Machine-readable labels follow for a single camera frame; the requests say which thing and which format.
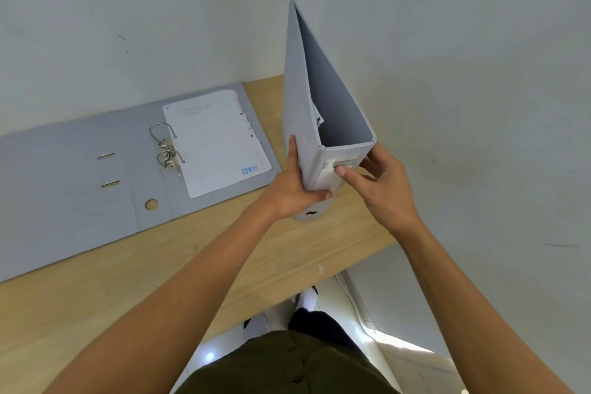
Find olive green shirt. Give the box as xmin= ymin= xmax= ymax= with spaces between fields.
xmin=173 ymin=330 xmax=394 ymax=394

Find person's right hand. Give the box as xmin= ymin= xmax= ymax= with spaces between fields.
xmin=334 ymin=143 xmax=424 ymax=239

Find white punched sheet, blue stamp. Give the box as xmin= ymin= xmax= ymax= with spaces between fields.
xmin=162 ymin=89 xmax=273 ymax=199

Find white cable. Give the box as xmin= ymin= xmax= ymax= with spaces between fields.
xmin=335 ymin=271 xmax=385 ymax=340

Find black trousers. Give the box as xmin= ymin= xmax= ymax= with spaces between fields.
xmin=287 ymin=308 xmax=371 ymax=354

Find open grey lever arch binder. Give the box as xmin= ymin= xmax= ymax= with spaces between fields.
xmin=0 ymin=82 xmax=283 ymax=283

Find metal binder ring mechanism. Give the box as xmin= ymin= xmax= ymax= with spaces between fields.
xmin=149 ymin=122 xmax=187 ymax=172

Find person's left forearm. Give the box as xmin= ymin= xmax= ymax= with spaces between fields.
xmin=42 ymin=202 xmax=283 ymax=394

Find person's right forearm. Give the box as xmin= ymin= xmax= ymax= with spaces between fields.
xmin=395 ymin=219 xmax=575 ymax=394

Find person's left hand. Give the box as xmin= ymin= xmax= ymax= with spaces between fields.
xmin=258 ymin=134 xmax=334 ymax=222

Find grey lever arch binder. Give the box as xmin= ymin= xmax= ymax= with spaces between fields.
xmin=0 ymin=82 xmax=283 ymax=283
xmin=283 ymin=0 xmax=378 ymax=223

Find white sock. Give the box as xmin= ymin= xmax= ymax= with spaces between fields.
xmin=295 ymin=287 xmax=320 ymax=314

